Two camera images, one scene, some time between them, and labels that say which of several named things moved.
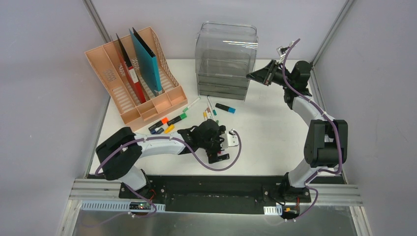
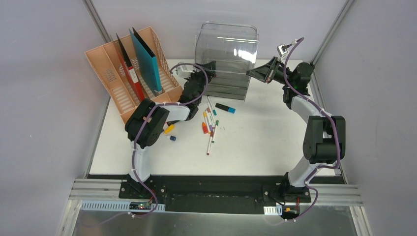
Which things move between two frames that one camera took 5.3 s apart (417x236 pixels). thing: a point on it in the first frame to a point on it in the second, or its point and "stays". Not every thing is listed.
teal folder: (149, 64) stays
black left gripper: (216, 142) to (202, 74)
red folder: (129, 68) stays
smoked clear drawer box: (225, 53) stays
